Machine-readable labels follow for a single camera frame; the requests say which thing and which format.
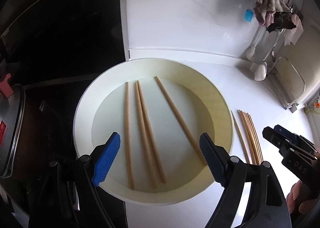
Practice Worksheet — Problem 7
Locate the wooden chopstick one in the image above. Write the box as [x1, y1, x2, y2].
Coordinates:
[135, 81, 157, 188]

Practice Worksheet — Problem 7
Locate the wooden chopstick ten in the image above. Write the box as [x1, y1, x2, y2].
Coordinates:
[125, 82, 135, 190]

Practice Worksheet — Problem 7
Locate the wooden chopstick three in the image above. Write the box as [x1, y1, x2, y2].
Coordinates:
[136, 80, 167, 183]

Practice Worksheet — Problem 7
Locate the white dish brush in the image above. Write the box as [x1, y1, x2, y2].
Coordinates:
[246, 26, 264, 61]

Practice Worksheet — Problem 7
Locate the wooden chopstick eight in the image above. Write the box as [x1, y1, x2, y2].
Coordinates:
[245, 112, 263, 164]

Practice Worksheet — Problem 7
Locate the white round bowl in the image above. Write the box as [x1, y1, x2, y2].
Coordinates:
[73, 58, 233, 205]

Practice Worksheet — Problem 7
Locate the wooden chopstick five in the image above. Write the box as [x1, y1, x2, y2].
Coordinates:
[238, 110, 257, 165]

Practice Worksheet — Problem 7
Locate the blue wall hook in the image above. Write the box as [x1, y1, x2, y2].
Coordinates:
[244, 9, 254, 23]

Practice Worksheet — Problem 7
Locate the wooden chopstick seven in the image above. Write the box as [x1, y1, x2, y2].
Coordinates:
[242, 112, 259, 165]

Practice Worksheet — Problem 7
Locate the black hanging cloth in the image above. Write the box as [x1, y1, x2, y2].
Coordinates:
[266, 12, 297, 33]

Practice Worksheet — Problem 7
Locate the right hand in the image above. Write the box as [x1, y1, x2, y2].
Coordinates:
[286, 179, 319, 216]

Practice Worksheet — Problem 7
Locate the grey hanging cloth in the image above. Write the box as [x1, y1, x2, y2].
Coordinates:
[254, 0, 291, 27]

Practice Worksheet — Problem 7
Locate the wooden chopstick two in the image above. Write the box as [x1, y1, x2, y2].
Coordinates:
[231, 111, 250, 164]

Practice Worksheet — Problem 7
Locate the steel ladle hanging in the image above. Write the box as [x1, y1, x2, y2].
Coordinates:
[270, 32, 284, 63]

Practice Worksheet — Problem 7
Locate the wooden chopstick four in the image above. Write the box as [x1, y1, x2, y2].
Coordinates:
[155, 76, 207, 166]

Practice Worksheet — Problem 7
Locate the wooden chopstick six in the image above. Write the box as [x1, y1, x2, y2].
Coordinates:
[239, 110, 259, 165]

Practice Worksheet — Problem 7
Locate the wooden chopstick nine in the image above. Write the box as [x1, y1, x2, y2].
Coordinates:
[246, 113, 263, 163]

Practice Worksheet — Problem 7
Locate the steel spatula hanging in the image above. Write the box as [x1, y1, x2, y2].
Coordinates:
[254, 29, 284, 81]

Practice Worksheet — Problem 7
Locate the steel dish rack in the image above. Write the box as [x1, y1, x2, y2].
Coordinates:
[268, 56, 306, 113]

